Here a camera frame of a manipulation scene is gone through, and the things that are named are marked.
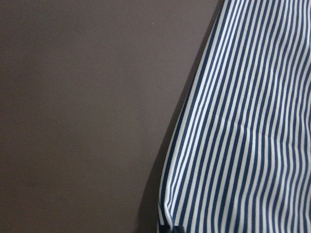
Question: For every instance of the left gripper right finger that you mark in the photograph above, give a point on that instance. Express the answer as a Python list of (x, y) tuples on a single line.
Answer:
[(178, 229)]

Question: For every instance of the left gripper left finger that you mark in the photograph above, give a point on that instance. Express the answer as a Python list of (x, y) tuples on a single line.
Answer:
[(164, 229)]

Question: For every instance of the navy white striped polo shirt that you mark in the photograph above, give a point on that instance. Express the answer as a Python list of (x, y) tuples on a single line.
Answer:
[(239, 160)]

